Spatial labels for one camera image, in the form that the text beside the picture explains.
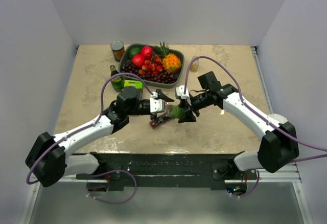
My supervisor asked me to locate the green pill bottle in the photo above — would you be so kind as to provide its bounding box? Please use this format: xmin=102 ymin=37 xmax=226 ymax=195
xmin=166 ymin=104 xmax=184 ymax=119

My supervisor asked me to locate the red weekly pill organizer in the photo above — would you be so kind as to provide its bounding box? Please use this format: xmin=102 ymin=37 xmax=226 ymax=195
xmin=149 ymin=102 xmax=175 ymax=129

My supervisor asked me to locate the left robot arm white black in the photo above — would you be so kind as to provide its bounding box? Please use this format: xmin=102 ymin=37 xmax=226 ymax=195
xmin=25 ymin=87 xmax=173 ymax=187

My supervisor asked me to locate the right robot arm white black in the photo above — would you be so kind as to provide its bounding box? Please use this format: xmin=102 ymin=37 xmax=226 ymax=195
xmin=175 ymin=72 xmax=299 ymax=180

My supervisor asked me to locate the purple grape bunch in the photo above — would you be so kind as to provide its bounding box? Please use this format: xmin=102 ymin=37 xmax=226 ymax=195
xmin=119 ymin=62 xmax=177 ymax=84

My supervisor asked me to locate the razor box black green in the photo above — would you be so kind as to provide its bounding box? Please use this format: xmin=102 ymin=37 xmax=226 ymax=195
xmin=122 ymin=80 xmax=144 ymax=90

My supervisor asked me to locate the grey fruit tray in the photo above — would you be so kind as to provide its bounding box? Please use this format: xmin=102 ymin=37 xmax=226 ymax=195
xmin=118 ymin=43 xmax=184 ymax=88

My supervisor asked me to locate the green glass bottle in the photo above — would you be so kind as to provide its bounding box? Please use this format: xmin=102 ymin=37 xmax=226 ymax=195
xmin=109 ymin=65 xmax=124 ymax=92

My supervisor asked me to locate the clear glass jar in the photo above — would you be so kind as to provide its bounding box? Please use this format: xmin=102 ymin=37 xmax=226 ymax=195
xmin=190 ymin=56 xmax=199 ymax=72

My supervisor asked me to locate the red apple lower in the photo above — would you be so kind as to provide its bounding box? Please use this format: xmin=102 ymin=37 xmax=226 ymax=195
xmin=131 ymin=54 xmax=145 ymax=69

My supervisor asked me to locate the red apple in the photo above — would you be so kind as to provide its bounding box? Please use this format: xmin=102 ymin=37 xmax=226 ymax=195
xmin=131 ymin=54 xmax=145 ymax=69
xmin=140 ymin=46 xmax=153 ymax=60

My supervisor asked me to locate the pineapple top green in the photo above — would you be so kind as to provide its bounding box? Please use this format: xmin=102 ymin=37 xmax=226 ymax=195
xmin=154 ymin=41 xmax=170 ymax=58

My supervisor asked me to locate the red apple upper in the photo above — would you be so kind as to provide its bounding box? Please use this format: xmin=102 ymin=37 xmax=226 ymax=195
xmin=140 ymin=46 xmax=153 ymax=60

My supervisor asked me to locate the green lime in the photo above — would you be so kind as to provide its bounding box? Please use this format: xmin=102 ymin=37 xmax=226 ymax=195
xmin=128 ymin=47 xmax=141 ymax=59

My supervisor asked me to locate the tin can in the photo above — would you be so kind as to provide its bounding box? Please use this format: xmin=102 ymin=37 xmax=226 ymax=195
xmin=110 ymin=40 xmax=125 ymax=62

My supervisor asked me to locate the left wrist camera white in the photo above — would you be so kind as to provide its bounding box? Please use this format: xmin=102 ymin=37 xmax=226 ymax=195
xmin=150 ymin=92 xmax=166 ymax=115

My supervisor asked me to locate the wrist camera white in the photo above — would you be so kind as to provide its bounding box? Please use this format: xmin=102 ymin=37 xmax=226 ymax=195
xmin=150 ymin=92 xmax=166 ymax=115
xmin=175 ymin=85 xmax=190 ymax=100

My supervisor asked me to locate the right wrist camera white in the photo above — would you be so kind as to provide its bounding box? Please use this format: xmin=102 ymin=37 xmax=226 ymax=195
xmin=175 ymin=85 xmax=190 ymax=100

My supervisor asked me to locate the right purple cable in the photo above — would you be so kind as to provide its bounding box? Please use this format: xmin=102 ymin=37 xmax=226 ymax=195
xmin=184 ymin=56 xmax=327 ymax=199

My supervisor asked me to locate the purple cable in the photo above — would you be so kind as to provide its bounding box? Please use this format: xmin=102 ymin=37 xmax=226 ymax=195
xmin=184 ymin=56 xmax=327 ymax=199
xmin=26 ymin=72 xmax=156 ymax=205

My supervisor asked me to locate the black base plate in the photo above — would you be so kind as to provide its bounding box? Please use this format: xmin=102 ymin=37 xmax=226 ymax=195
xmin=44 ymin=153 xmax=284 ymax=192

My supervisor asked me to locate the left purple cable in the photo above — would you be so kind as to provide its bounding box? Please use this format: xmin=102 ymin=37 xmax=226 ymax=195
xmin=26 ymin=72 xmax=156 ymax=205

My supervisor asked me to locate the aluminium rail frame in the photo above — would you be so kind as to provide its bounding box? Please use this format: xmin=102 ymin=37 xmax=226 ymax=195
xmin=61 ymin=45 xmax=303 ymax=184

